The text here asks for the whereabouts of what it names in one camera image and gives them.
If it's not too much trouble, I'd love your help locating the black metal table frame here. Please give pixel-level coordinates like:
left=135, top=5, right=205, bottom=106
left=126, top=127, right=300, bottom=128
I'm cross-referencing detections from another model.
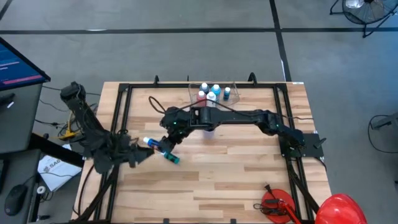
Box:
left=73, top=81, right=321, bottom=224

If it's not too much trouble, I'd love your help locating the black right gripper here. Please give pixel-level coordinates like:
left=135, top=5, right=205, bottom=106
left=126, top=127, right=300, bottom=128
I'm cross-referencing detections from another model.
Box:
left=157, top=106, right=194, bottom=156

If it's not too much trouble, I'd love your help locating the large red paint bottle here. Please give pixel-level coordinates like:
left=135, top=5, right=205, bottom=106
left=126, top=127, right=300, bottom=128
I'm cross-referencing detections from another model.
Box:
left=197, top=90, right=207, bottom=108

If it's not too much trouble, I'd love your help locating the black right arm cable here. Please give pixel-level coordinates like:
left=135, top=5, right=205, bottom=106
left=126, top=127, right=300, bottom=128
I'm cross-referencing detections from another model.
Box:
left=148, top=95, right=315, bottom=123

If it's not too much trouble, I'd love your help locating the small green paint bottle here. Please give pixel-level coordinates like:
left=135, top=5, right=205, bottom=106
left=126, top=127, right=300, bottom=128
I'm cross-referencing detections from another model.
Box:
left=164, top=151, right=181, bottom=165

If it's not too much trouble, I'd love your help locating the grey cabinet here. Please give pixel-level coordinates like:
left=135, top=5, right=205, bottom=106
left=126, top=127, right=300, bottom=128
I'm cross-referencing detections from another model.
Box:
left=0, top=83, right=43, bottom=155

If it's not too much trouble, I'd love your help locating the large turquoise paint bottle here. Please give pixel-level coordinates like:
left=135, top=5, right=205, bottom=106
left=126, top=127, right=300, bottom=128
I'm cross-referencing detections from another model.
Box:
left=211, top=83, right=222, bottom=102

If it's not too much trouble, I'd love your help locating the black computer mouse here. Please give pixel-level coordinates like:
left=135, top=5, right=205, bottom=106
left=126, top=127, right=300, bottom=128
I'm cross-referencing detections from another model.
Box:
left=4, top=184, right=28, bottom=217

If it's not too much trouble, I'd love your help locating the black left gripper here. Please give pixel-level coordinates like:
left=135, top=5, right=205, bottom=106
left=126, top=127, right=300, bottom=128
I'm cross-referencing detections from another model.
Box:
left=93, top=133, right=155, bottom=174

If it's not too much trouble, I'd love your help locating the black desk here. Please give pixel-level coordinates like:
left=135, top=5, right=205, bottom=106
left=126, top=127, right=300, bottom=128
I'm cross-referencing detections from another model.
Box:
left=0, top=133, right=85, bottom=224

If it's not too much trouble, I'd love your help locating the grey stand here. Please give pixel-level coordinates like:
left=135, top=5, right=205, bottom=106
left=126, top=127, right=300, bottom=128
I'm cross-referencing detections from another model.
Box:
left=371, top=111, right=398, bottom=131

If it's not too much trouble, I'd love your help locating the white printed paper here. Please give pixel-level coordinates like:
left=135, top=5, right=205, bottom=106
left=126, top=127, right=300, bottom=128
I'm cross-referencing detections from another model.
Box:
left=37, top=143, right=83, bottom=192

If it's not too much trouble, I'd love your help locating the blue screen computer monitor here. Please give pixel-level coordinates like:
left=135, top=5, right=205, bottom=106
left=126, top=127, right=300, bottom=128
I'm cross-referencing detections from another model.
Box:
left=0, top=36, right=51, bottom=92

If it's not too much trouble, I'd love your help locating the yellow cable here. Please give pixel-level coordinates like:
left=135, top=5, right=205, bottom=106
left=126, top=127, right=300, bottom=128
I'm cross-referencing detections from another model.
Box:
left=57, top=111, right=78, bottom=141

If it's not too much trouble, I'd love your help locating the black lamp power cord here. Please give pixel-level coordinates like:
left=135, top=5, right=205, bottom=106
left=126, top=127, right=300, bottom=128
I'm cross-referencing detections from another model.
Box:
left=253, top=183, right=280, bottom=217

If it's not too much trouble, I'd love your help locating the clear plastic bin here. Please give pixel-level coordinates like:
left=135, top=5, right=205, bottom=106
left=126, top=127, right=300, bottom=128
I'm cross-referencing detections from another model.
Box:
left=188, top=82, right=240, bottom=110

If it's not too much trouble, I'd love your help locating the black floor cable loop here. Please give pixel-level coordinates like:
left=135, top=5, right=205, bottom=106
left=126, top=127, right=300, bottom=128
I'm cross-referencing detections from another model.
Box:
left=368, top=114, right=398, bottom=154

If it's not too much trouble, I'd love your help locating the black floor fan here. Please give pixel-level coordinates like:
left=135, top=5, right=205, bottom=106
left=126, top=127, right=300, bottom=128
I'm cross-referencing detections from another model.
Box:
left=329, top=0, right=398, bottom=39

